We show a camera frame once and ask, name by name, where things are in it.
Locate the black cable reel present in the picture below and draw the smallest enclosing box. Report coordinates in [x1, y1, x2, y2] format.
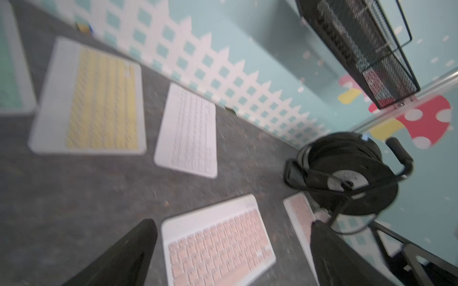
[283, 132, 414, 226]

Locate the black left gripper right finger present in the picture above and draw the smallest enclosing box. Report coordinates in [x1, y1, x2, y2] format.
[310, 220, 394, 286]

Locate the yellow key keyboard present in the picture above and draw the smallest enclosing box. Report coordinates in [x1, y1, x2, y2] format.
[29, 37, 147, 155]

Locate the pink key keyboard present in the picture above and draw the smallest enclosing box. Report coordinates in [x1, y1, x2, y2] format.
[283, 193, 330, 286]
[161, 194, 276, 286]

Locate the black mesh wall basket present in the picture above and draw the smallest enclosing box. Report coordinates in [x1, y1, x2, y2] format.
[296, 1, 421, 109]

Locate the green key keyboard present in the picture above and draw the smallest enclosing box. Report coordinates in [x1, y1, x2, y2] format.
[1, 1, 37, 116]

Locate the white key keyboard far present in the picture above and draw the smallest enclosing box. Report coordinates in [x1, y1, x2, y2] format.
[154, 83, 218, 179]

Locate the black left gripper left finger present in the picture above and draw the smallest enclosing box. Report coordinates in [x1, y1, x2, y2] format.
[64, 219, 158, 286]

